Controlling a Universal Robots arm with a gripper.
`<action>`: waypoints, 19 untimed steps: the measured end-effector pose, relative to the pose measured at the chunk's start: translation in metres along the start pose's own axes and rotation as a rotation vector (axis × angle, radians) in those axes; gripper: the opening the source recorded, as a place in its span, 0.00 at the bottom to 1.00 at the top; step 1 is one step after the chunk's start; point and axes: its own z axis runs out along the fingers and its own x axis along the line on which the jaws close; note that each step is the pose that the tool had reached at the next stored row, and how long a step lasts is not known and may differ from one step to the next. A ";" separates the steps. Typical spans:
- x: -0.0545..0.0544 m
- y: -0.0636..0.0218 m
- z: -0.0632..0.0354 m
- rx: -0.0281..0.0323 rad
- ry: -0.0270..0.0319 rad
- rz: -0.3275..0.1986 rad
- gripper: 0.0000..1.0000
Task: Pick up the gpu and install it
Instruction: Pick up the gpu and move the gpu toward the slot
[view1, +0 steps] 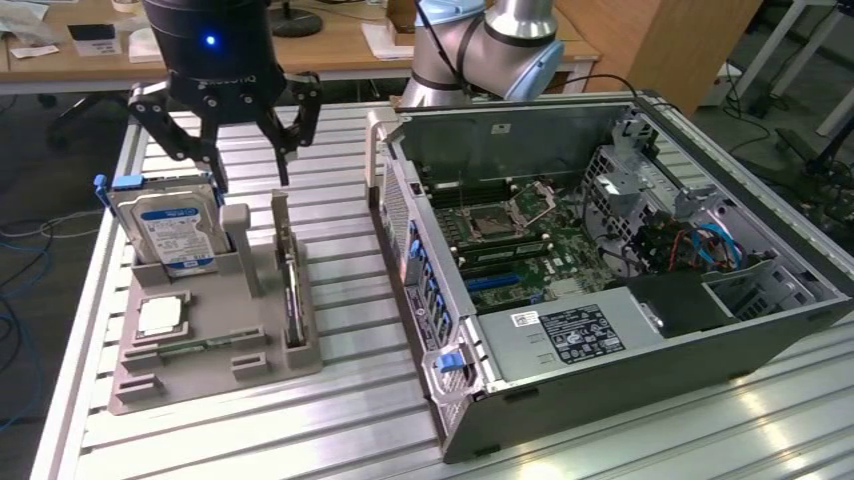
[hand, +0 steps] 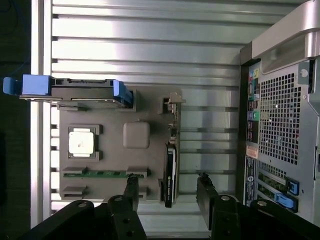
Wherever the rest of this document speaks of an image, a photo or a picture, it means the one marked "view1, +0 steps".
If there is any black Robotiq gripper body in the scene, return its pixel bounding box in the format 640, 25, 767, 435
142, 0, 286, 125

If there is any white box with tape roll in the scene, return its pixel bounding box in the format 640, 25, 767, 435
126, 27, 165, 64

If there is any wooden desk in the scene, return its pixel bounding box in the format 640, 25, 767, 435
0, 0, 601, 96

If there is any black round lamp base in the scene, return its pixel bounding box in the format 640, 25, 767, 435
269, 0, 325, 39

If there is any black chair base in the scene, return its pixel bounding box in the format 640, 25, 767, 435
36, 92, 138, 149

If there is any hard disk in blue carrier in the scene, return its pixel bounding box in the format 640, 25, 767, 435
92, 170, 232, 279

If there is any white box with black label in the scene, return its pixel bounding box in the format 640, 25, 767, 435
65, 23, 122, 57

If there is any stack of white papers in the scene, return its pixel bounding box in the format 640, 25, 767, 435
361, 22, 416, 60

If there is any clear plastic bag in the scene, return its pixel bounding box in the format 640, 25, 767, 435
0, 0, 61, 44

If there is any grey parts rack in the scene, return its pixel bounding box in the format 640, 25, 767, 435
109, 202, 326, 417

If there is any silver CPU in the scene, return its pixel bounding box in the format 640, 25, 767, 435
136, 297, 188, 337

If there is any CPU socket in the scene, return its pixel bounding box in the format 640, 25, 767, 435
465, 202, 532, 244

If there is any metal socket cover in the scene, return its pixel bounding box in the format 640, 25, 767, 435
509, 180, 559, 219

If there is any installed RAM stick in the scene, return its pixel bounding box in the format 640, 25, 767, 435
456, 241, 545, 265

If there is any green RAM stick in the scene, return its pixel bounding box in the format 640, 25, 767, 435
156, 335, 241, 357

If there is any blue expansion slot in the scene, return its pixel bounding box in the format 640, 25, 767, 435
464, 273, 525, 295

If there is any green motherboard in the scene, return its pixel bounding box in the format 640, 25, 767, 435
425, 174, 641, 316

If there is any silver disk bay cage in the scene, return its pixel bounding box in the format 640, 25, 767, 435
579, 144, 675, 241

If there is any wooden cabinet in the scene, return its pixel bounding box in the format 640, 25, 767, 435
552, 0, 765, 116

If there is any grey power supply unit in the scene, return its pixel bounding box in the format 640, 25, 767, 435
469, 287, 668, 384

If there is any open black PC case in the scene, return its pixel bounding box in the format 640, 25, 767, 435
364, 89, 854, 464

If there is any grey floor cable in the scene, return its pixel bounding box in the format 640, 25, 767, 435
0, 209, 105, 239

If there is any blue floor cable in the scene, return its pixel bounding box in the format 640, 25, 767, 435
0, 239, 52, 431

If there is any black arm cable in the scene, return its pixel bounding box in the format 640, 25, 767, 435
532, 73, 671, 109

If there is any red wire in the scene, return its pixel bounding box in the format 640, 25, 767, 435
668, 227, 689, 271

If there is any blue wire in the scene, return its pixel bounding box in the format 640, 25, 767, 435
689, 222, 745, 274

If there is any white desk frame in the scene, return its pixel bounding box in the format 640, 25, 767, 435
725, 0, 854, 136

